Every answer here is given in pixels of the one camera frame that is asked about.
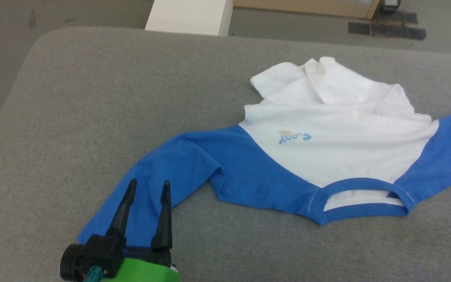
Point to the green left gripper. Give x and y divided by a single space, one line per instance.
147 272

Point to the white and blue raglan shirt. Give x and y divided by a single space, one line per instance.
327 156

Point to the grey upholstered work surface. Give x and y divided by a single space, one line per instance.
92 98

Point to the white rectangular box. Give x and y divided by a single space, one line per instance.
186 15

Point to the small black floor tape patch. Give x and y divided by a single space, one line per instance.
359 28

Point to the long black floor tape patch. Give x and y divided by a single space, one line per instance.
399 32

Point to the medium black floor tape patch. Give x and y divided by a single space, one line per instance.
397 17

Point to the grey black partition foot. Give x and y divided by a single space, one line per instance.
390 4

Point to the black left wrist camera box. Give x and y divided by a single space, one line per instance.
102 252

